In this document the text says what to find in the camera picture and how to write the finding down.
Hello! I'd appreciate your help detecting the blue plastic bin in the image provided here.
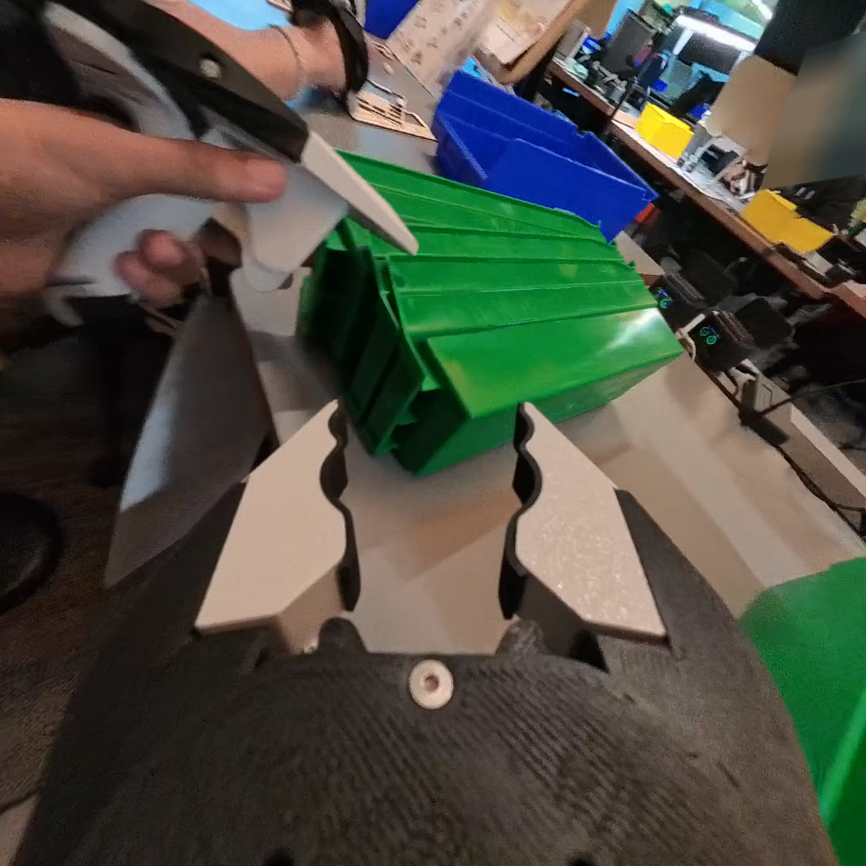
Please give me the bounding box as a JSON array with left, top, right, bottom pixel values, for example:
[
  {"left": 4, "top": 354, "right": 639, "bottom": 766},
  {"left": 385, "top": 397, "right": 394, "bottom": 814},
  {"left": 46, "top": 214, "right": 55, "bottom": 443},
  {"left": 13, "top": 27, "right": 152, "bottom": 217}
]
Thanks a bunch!
[
  {"left": 364, "top": 0, "right": 422, "bottom": 39},
  {"left": 432, "top": 68, "right": 659, "bottom": 243}
]

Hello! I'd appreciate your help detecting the wooden cutout sheet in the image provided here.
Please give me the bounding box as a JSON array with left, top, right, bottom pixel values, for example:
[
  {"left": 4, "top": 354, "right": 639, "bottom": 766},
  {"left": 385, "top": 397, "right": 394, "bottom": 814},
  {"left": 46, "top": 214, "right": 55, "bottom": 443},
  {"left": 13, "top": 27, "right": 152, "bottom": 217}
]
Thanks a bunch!
[{"left": 346, "top": 80, "right": 437, "bottom": 142}]

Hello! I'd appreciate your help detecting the green plastic bin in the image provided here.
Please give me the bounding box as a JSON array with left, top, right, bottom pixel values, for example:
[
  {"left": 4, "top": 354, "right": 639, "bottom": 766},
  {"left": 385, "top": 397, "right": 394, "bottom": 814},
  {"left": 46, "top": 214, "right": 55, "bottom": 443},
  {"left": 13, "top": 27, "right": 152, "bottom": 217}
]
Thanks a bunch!
[
  {"left": 336, "top": 150, "right": 606, "bottom": 261},
  {"left": 739, "top": 557, "right": 866, "bottom": 866},
  {"left": 352, "top": 308, "right": 684, "bottom": 476},
  {"left": 298, "top": 223, "right": 654, "bottom": 339}
]

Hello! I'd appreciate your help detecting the yellow plastic bin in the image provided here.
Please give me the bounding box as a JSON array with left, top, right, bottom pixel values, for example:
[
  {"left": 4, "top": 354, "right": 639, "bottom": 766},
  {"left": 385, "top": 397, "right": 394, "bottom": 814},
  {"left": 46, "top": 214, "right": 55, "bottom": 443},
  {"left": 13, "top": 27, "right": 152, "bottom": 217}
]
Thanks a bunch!
[
  {"left": 636, "top": 101, "right": 694, "bottom": 160},
  {"left": 741, "top": 189, "right": 834, "bottom": 254}
]

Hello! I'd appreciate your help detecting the black computer monitor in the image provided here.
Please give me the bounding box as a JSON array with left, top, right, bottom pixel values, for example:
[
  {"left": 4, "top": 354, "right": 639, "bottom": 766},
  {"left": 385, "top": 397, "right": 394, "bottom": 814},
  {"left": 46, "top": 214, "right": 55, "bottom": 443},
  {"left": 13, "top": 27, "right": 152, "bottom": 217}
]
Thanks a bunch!
[{"left": 666, "top": 14, "right": 759, "bottom": 77}]

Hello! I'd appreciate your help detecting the black wrist strap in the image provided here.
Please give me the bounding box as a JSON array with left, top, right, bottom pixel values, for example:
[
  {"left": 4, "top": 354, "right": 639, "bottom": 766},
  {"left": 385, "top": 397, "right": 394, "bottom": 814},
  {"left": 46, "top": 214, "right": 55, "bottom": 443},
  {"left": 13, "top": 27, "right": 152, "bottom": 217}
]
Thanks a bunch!
[{"left": 291, "top": 0, "right": 370, "bottom": 93}]

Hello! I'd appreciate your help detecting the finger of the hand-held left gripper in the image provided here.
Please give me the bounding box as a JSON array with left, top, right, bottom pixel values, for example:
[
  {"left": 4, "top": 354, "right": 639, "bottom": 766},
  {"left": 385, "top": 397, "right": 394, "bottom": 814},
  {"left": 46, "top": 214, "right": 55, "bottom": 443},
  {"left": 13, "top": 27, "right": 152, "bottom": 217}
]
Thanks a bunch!
[{"left": 230, "top": 130, "right": 421, "bottom": 293}]

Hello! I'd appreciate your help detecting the another person's forearm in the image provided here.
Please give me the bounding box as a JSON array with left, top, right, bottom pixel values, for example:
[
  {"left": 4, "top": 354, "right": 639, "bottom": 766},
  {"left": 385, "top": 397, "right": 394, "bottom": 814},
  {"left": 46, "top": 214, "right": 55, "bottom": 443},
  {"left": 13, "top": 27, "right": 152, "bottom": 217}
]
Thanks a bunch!
[{"left": 177, "top": 0, "right": 342, "bottom": 92}]

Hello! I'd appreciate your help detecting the long wooden table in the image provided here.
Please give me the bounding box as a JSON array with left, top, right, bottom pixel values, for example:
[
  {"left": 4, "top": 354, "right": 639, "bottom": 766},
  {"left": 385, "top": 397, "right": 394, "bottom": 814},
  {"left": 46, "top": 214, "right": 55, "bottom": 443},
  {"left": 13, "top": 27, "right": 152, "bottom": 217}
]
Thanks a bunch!
[{"left": 547, "top": 57, "right": 866, "bottom": 319}]

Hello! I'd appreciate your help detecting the brown cardboard box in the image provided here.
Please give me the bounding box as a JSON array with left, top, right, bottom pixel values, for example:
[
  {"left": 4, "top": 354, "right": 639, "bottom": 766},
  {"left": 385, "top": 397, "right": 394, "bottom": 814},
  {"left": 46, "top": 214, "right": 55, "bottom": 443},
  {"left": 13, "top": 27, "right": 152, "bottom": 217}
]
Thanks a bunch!
[{"left": 474, "top": 0, "right": 618, "bottom": 85}]

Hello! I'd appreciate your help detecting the black power station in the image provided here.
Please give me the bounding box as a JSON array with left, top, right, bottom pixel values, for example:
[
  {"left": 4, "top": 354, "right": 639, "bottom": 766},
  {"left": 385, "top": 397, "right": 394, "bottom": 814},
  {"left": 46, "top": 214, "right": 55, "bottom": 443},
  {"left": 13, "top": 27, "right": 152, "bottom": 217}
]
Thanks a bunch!
[
  {"left": 651, "top": 271, "right": 705, "bottom": 327},
  {"left": 686, "top": 308, "right": 762, "bottom": 372}
]

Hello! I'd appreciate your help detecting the grey cable tray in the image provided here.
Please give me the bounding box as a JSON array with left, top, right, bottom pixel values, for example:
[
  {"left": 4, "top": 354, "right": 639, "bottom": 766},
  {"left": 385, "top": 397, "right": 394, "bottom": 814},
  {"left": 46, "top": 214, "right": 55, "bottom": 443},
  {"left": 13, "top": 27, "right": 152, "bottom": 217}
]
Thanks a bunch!
[{"left": 734, "top": 362, "right": 866, "bottom": 508}]

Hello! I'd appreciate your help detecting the printed instruction sheet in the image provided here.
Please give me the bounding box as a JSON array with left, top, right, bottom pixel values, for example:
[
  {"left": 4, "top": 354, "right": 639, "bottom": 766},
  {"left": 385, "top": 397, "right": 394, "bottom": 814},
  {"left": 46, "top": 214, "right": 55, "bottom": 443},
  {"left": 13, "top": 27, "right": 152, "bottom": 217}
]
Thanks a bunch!
[{"left": 387, "top": 0, "right": 505, "bottom": 96}]

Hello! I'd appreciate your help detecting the grey desk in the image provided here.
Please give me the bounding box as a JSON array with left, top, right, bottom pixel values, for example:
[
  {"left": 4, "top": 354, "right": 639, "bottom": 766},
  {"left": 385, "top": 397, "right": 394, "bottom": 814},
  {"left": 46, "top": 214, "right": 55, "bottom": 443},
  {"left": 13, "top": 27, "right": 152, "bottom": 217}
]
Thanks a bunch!
[{"left": 105, "top": 101, "right": 866, "bottom": 657}]

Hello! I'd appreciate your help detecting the person's left hand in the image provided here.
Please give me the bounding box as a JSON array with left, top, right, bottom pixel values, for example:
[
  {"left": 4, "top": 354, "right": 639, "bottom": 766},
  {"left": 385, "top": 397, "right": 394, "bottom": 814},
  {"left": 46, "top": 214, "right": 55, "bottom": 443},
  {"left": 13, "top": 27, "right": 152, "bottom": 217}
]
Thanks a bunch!
[{"left": 0, "top": 100, "right": 287, "bottom": 305}]

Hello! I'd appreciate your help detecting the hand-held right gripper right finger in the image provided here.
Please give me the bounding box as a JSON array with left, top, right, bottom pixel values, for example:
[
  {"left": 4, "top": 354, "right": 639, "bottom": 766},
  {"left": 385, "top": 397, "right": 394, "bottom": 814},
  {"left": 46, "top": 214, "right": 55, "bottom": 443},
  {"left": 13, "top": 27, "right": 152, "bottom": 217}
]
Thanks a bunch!
[{"left": 498, "top": 402, "right": 669, "bottom": 644}]

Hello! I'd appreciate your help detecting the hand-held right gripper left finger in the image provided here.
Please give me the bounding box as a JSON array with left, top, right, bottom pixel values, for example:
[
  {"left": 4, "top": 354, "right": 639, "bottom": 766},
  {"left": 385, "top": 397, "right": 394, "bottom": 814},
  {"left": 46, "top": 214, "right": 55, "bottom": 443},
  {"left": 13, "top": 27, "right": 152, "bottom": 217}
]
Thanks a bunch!
[{"left": 195, "top": 399, "right": 361, "bottom": 656}]

